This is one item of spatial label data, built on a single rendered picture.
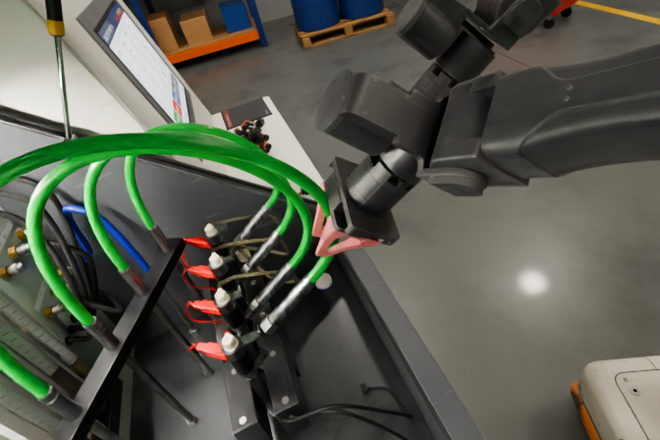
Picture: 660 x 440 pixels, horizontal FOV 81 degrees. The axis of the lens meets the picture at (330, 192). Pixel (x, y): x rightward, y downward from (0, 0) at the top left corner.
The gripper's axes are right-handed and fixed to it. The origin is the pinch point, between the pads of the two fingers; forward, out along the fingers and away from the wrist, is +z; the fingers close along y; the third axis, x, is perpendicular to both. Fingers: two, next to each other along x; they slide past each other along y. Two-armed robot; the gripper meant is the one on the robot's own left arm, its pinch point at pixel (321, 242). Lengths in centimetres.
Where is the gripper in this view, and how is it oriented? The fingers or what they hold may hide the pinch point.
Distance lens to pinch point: 47.5
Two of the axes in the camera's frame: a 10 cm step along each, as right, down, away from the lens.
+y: 1.7, 7.4, -6.5
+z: -5.4, 6.2, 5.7
